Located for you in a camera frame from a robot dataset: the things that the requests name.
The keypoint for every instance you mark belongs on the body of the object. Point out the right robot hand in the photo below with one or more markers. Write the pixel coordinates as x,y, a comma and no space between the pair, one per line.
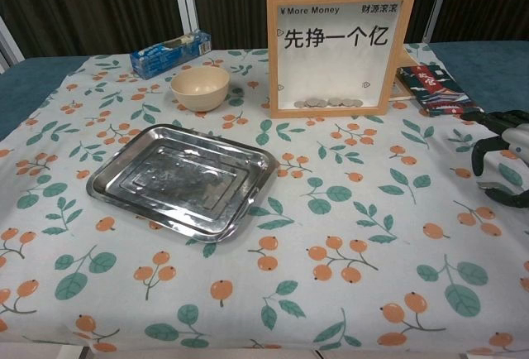
516,140

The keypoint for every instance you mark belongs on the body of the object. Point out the dark patterned card pack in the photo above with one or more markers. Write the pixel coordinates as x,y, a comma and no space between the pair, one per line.
438,92

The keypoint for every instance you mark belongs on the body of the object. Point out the blue cookie box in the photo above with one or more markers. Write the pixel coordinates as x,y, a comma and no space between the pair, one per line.
165,55

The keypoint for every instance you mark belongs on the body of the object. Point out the floral tablecloth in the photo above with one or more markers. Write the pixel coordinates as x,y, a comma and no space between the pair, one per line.
314,218

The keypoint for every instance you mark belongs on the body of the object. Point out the silver coin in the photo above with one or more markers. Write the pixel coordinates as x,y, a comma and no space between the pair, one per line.
301,104
317,103
353,103
487,185
335,102

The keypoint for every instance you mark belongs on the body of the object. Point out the beige bowl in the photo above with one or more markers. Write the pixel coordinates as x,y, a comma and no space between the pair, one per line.
200,88

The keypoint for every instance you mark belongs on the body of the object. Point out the stainless steel tray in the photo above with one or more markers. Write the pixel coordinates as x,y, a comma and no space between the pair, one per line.
177,181

